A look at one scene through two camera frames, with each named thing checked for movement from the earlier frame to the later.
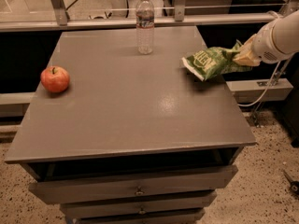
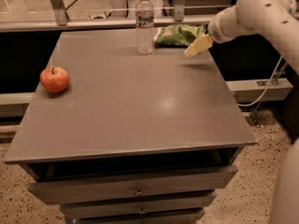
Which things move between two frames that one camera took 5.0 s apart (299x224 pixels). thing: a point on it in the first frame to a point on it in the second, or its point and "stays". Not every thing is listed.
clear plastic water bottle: x=145 y=20 stays
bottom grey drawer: x=183 y=217 stays
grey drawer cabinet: x=134 y=138 stays
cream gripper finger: x=248 y=58 to x=199 y=46
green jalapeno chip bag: x=209 y=62 to x=178 y=34
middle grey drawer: x=181 y=203 stays
